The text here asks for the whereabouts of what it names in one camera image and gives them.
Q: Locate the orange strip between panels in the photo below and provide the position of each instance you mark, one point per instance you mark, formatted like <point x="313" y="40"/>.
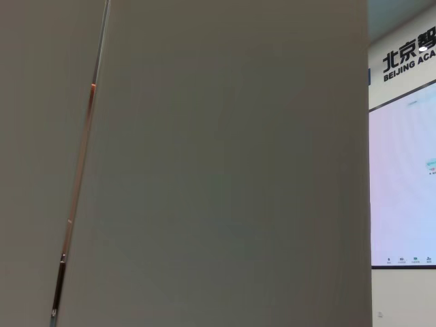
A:
<point x="93" y="90"/>

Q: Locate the large wall display screen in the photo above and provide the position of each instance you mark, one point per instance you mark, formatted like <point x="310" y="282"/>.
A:
<point x="402" y="187"/>

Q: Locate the black wall sign lettering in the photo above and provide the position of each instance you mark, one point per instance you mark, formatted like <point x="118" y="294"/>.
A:
<point x="406" y="51"/>

